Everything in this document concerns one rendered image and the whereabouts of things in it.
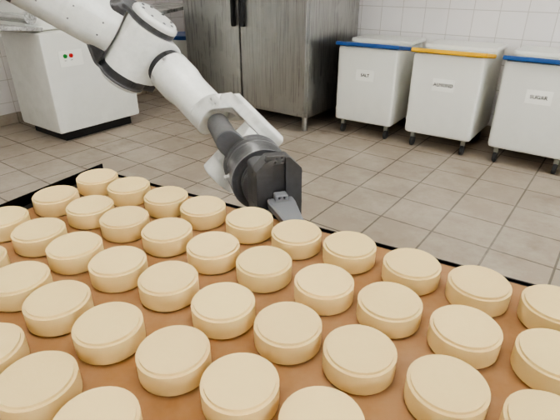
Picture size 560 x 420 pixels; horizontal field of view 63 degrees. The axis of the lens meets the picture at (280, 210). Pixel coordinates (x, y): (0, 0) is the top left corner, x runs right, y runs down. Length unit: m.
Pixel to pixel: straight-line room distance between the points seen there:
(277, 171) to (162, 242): 0.16
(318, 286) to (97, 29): 0.58
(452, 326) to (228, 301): 0.17
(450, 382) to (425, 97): 3.50
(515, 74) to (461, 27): 0.92
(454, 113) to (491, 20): 0.89
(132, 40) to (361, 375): 0.64
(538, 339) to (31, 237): 0.44
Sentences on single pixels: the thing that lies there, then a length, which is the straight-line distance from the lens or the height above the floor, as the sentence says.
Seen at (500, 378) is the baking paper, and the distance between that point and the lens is 0.37.
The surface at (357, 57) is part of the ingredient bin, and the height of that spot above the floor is 0.65.
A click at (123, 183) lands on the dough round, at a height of 1.02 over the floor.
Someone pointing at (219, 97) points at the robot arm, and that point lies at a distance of 0.73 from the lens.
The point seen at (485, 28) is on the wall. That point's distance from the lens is 4.28.
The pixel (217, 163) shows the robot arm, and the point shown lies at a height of 0.99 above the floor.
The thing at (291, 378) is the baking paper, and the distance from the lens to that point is 0.33.
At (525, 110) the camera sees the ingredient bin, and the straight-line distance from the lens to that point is 3.61.
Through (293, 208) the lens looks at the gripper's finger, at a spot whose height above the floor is 1.01.
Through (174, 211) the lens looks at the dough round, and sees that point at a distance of 0.53.
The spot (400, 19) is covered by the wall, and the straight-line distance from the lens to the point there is 4.50.
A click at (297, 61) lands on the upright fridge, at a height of 0.62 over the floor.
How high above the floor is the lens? 1.24
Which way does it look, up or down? 27 degrees down
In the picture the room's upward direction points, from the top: straight up
